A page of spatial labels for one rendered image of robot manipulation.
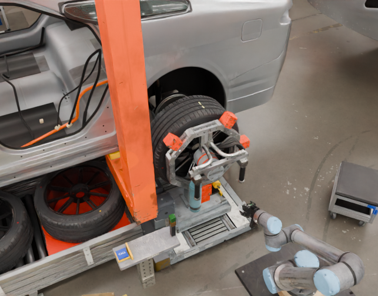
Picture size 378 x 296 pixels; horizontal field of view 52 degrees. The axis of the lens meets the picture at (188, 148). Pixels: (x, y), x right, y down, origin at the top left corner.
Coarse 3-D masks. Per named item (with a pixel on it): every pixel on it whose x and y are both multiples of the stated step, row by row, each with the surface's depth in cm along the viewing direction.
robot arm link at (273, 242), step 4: (280, 232) 234; (268, 236) 230; (272, 236) 229; (276, 236) 229; (280, 236) 232; (284, 236) 232; (268, 240) 231; (272, 240) 229; (276, 240) 230; (280, 240) 231; (284, 240) 232; (268, 244) 232; (272, 244) 230; (276, 244) 231; (280, 244) 232; (284, 244) 234; (268, 248) 233; (272, 248) 231; (276, 248) 231
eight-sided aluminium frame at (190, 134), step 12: (216, 120) 257; (192, 132) 248; (204, 132) 252; (228, 132) 262; (168, 156) 254; (168, 168) 263; (228, 168) 287; (180, 180) 278; (204, 180) 285; (216, 180) 290
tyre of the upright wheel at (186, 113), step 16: (192, 96) 268; (208, 96) 275; (160, 112) 264; (176, 112) 257; (192, 112) 254; (208, 112) 255; (160, 128) 258; (176, 128) 250; (160, 144) 254; (160, 160) 261; (160, 176) 272
